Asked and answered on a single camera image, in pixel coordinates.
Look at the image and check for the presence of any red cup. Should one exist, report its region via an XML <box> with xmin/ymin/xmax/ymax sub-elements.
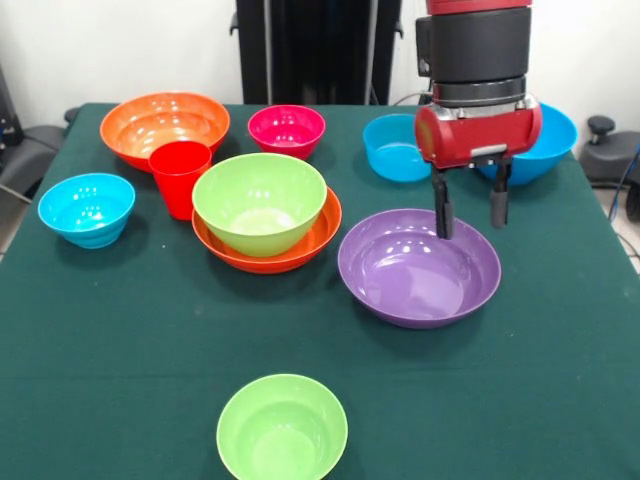
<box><xmin>148</xmin><ymin>141</ymin><xmax>213</xmax><ymax>221</ymax></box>

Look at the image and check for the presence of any dark green tablecloth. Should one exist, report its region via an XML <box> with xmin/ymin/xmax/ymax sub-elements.
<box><xmin>0</xmin><ymin>102</ymin><xmax>640</xmax><ymax>480</ymax></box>

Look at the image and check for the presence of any blue cable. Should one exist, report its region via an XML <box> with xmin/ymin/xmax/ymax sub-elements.
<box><xmin>607</xmin><ymin>144</ymin><xmax>640</xmax><ymax>224</ymax></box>

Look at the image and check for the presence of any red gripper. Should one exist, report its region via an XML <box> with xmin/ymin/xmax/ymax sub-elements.
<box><xmin>413</xmin><ymin>101</ymin><xmax>544</xmax><ymax>240</ymax></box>

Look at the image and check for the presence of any purple bowl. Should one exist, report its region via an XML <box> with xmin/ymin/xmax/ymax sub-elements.
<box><xmin>337</xmin><ymin>208</ymin><xmax>503</xmax><ymax>330</ymax></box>

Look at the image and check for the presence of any pink bowl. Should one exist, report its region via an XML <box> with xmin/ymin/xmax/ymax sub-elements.
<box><xmin>247</xmin><ymin>104</ymin><xmax>327</xmax><ymax>162</ymax></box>

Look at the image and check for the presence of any small green bowl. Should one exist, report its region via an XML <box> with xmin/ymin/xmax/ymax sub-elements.
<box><xmin>215</xmin><ymin>373</ymin><xmax>349</xmax><ymax>480</ymax></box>

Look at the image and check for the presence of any large blue bowl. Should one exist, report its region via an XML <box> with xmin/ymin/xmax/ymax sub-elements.
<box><xmin>474</xmin><ymin>102</ymin><xmax>579</xmax><ymax>187</ymax></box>

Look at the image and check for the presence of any large green bowl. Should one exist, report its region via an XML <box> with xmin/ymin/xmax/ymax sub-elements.
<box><xmin>191</xmin><ymin>152</ymin><xmax>329</xmax><ymax>258</ymax></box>

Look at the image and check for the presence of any black pedestal leg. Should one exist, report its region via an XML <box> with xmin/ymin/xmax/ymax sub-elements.
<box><xmin>579</xmin><ymin>115</ymin><xmax>640</xmax><ymax>184</ymax></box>
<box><xmin>0</xmin><ymin>106</ymin><xmax>81</xmax><ymax>201</ymax></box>

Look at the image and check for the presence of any small blue ribbed bowl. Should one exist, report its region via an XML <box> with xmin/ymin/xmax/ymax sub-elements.
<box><xmin>37</xmin><ymin>172</ymin><xmax>137</xmax><ymax>250</ymax></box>

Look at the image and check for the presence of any orange bowl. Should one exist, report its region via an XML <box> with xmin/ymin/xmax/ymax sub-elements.
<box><xmin>191</xmin><ymin>187</ymin><xmax>343</xmax><ymax>275</ymax></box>
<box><xmin>99</xmin><ymin>91</ymin><xmax>232</xmax><ymax>174</ymax></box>

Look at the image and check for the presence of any translucent blue straight-sided bowl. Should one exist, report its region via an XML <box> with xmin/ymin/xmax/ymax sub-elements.
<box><xmin>362</xmin><ymin>113</ymin><xmax>434</xmax><ymax>183</ymax></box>

